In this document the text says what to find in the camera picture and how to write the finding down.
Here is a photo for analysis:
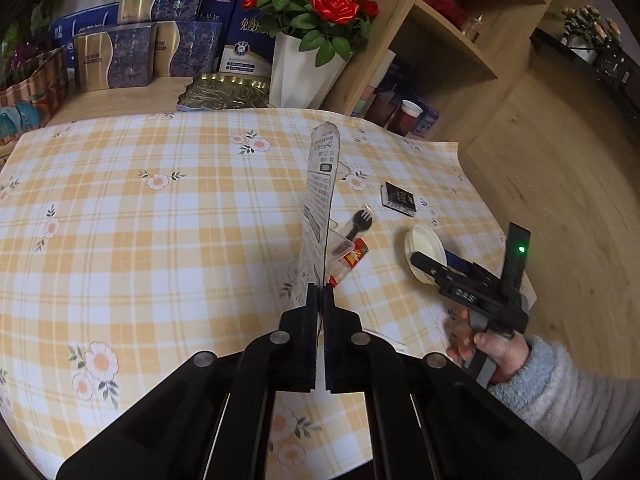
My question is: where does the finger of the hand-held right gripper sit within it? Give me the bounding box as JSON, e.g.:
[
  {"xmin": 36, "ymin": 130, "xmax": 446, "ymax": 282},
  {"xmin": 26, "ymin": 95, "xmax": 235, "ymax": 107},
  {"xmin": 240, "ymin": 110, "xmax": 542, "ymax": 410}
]
[
  {"xmin": 410, "ymin": 251, "xmax": 451, "ymax": 286},
  {"xmin": 442, "ymin": 249, "xmax": 493, "ymax": 283}
]

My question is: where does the clear cutlery pack black fork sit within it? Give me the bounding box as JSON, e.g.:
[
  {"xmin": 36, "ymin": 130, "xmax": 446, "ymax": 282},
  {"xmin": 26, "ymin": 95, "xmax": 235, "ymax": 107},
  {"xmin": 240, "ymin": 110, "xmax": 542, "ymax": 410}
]
[{"xmin": 327, "ymin": 204, "xmax": 376, "ymax": 288}]

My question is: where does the yellow plaid floral tablecloth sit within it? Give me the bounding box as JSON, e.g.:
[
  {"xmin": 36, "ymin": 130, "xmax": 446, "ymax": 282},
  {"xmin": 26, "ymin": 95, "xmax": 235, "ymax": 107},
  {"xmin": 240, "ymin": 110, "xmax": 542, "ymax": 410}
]
[{"xmin": 0, "ymin": 107, "xmax": 518, "ymax": 480}]

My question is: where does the pale pink flower bouquet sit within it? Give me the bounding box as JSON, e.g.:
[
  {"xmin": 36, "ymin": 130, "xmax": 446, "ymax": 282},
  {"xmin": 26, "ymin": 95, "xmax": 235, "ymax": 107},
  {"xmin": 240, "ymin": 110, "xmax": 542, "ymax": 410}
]
[{"xmin": 560, "ymin": 5, "xmax": 623, "ymax": 63}]

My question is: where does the purple blue small box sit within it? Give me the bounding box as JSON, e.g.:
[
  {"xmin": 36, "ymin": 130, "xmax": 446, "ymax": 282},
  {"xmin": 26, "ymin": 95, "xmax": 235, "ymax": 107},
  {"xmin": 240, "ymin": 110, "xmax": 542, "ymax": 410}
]
[{"xmin": 412, "ymin": 97, "xmax": 441, "ymax": 138}]

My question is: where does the red and white paper cup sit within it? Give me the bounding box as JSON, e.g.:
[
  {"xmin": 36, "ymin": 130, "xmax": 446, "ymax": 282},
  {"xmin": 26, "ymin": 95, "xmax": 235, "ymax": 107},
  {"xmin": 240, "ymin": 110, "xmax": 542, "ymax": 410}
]
[{"xmin": 392, "ymin": 100, "xmax": 421, "ymax": 136}]

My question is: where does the red rose plant white pot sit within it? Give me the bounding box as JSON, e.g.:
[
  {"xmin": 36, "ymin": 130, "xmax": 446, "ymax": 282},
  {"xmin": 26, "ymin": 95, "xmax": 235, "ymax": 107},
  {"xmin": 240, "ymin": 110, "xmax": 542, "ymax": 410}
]
[{"xmin": 242, "ymin": 0, "xmax": 388, "ymax": 110}]

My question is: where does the stack of pastel cups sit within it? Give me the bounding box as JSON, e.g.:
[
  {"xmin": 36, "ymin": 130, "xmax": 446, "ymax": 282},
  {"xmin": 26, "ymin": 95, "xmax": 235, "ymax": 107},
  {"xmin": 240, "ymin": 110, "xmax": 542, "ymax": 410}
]
[{"xmin": 352, "ymin": 50, "xmax": 396, "ymax": 118}]

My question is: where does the striped planter box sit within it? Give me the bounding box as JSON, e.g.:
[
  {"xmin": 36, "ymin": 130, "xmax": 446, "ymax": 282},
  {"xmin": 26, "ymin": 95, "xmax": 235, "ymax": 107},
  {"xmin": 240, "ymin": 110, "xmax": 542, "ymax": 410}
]
[{"xmin": 0, "ymin": 47, "xmax": 68, "ymax": 143}]

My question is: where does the white printed packet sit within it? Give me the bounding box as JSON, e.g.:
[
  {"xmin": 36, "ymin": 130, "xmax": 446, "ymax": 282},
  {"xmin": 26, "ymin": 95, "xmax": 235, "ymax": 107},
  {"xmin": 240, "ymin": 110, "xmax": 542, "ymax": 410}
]
[{"xmin": 299, "ymin": 121, "xmax": 342, "ymax": 311}]

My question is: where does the blue and white emblem box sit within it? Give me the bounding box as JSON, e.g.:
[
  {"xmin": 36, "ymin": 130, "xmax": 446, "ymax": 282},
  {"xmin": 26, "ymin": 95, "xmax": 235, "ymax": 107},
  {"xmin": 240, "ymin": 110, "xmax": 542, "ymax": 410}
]
[{"xmin": 217, "ymin": 0, "xmax": 281, "ymax": 75}]

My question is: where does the person's right hand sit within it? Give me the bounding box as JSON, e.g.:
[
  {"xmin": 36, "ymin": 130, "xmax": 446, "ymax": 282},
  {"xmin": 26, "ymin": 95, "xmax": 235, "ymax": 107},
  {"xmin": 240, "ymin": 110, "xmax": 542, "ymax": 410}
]
[{"xmin": 446, "ymin": 307, "xmax": 531, "ymax": 386}]

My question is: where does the round plastic lid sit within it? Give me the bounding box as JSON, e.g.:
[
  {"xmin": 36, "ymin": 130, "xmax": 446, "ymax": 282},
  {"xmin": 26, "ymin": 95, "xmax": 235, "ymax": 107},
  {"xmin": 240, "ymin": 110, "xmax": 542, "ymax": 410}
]
[{"xmin": 404, "ymin": 223, "xmax": 447, "ymax": 286}]

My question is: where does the clear glass perfume bottle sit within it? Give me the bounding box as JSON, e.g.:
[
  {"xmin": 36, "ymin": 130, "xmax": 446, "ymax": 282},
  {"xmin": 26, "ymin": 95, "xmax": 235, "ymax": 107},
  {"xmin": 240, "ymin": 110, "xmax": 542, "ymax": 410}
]
[{"xmin": 462, "ymin": 15, "xmax": 486, "ymax": 43}]

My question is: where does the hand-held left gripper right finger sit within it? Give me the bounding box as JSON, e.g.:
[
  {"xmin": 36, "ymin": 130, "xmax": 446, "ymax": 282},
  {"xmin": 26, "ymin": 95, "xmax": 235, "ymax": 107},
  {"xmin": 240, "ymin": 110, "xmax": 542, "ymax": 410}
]
[{"xmin": 322, "ymin": 285, "xmax": 583, "ymax": 480}]

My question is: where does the black sideboard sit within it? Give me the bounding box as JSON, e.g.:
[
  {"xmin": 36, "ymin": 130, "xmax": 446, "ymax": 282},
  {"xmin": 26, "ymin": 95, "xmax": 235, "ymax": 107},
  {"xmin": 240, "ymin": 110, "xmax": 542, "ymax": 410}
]
[{"xmin": 530, "ymin": 27, "xmax": 640, "ymax": 126}]

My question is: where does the person's right forearm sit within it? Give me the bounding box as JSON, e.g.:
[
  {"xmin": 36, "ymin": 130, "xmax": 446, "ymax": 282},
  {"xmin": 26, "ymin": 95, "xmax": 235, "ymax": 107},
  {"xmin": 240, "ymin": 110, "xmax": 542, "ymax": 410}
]
[{"xmin": 487, "ymin": 335, "xmax": 640, "ymax": 466}]

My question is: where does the small black packet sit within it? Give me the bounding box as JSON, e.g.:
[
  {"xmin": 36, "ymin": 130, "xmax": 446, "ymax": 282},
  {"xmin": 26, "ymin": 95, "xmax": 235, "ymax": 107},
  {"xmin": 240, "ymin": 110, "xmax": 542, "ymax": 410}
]
[{"xmin": 380, "ymin": 181, "xmax": 418, "ymax": 218}]

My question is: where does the blue white-print carton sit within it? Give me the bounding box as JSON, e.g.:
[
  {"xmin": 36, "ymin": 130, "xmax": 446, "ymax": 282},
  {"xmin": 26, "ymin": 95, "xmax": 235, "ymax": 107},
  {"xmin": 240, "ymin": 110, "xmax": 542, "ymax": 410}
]
[{"xmin": 51, "ymin": 2, "xmax": 123, "ymax": 68}]

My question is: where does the dark blue box red label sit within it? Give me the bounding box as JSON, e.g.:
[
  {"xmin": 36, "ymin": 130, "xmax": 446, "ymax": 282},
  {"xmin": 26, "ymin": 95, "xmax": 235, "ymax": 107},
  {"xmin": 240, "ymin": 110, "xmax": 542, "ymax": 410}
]
[{"xmin": 200, "ymin": 0, "xmax": 243, "ymax": 26}]

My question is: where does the wooden shelf unit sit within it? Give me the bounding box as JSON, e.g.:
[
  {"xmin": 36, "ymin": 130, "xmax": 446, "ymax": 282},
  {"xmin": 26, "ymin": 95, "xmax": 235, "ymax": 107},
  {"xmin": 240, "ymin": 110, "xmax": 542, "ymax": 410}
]
[{"xmin": 320, "ymin": 0, "xmax": 566, "ymax": 151}]

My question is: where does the gold leaf-shaped tray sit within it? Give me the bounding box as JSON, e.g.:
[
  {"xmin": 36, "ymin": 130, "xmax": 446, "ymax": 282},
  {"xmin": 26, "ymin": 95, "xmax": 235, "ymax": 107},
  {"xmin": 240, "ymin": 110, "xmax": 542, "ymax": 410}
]
[{"xmin": 176, "ymin": 72, "xmax": 273, "ymax": 111}]

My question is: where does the dark blue illustrated box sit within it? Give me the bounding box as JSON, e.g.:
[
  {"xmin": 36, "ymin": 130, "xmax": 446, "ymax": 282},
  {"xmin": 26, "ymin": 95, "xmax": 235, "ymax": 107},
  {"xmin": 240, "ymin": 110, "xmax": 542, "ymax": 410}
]
[{"xmin": 385, "ymin": 57, "xmax": 416, "ymax": 106}]

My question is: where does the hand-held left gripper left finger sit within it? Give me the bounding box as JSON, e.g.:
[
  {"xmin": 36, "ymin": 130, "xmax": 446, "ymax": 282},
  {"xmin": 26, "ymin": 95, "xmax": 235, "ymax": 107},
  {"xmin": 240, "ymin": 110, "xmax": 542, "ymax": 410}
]
[{"xmin": 55, "ymin": 282, "xmax": 321, "ymax": 480}]

